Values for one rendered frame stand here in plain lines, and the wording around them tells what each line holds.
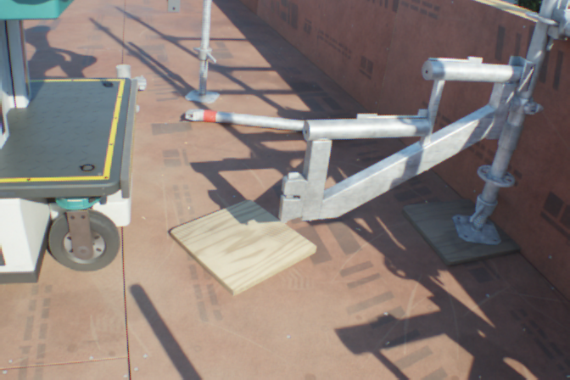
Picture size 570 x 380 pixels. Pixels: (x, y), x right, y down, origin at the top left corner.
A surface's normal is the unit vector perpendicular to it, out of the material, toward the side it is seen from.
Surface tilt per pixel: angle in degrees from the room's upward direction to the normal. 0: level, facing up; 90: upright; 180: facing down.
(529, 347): 0
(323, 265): 0
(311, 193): 90
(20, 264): 90
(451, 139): 90
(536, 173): 90
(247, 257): 0
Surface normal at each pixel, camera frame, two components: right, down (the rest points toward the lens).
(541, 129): -0.94, 0.05
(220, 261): 0.12, -0.87
